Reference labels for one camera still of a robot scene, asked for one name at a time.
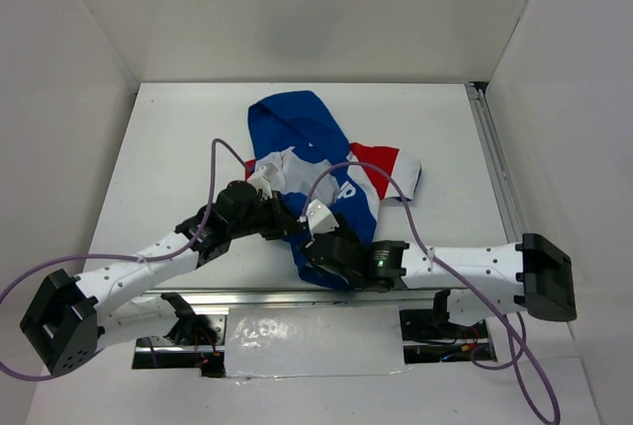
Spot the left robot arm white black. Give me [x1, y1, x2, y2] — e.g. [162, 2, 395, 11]
[20, 181, 308, 378]

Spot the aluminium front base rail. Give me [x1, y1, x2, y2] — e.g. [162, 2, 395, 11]
[76, 286, 496, 308]

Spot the aluminium side rail frame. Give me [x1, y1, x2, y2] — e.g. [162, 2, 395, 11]
[466, 80, 551, 299]

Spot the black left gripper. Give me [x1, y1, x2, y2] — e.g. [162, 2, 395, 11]
[228, 191, 307, 240]

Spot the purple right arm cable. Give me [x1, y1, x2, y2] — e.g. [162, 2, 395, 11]
[299, 160, 562, 425]

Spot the blue white red jacket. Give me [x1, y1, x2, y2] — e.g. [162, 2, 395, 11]
[247, 91, 421, 277]

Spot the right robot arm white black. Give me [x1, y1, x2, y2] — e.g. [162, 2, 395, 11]
[300, 203, 578, 338]

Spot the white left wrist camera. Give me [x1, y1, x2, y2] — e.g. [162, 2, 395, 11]
[246, 163, 283, 199]

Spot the white foil covered panel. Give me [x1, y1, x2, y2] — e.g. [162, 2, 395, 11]
[225, 306, 406, 379]

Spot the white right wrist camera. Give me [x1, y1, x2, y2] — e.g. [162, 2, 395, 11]
[304, 200, 339, 235]

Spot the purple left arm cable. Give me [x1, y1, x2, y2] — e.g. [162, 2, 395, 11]
[0, 137, 253, 383]

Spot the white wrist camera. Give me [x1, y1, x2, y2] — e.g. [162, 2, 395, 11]
[304, 200, 339, 235]
[246, 163, 283, 199]

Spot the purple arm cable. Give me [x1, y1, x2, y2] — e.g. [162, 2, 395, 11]
[299, 160, 562, 425]
[0, 137, 253, 383]

